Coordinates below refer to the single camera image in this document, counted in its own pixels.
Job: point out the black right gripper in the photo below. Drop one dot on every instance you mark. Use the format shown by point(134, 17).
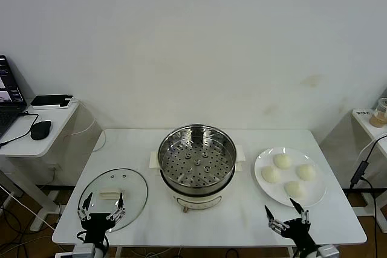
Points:
point(299, 235)

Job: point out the white side table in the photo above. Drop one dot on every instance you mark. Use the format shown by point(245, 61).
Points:
point(375, 137)

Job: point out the black laptop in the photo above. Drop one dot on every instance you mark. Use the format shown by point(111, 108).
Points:
point(9, 89)

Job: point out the plastic cup with brown drink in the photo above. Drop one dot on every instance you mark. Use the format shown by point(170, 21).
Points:
point(378, 119)

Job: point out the white electric cooker pot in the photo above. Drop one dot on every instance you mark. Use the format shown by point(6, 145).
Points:
point(196, 203)

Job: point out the white steamed baozi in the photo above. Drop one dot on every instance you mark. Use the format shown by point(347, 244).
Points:
point(270, 174)
point(282, 160)
point(306, 171)
point(294, 189)

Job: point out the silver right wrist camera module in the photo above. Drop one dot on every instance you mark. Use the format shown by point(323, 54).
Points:
point(328, 252)

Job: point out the black computer mouse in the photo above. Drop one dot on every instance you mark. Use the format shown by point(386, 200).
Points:
point(40, 130)

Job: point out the black flat device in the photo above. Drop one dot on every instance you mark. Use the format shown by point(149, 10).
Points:
point(48, 99)

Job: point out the grey left wrist camera module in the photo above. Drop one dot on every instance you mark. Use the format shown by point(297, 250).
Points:
point(83, 252)

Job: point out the white round plate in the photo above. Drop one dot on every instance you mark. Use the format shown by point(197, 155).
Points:
point(269, 191)

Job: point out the white side desk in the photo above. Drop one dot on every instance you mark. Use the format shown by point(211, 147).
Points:
point(36, 147)

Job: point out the stainless steel steamer basket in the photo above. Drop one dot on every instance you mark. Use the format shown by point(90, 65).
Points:
point(169, 149)

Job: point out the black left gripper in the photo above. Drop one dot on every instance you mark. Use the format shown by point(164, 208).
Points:
point(96, 224)

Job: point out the white flat box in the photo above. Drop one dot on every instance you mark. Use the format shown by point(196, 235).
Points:
point(45, 107)

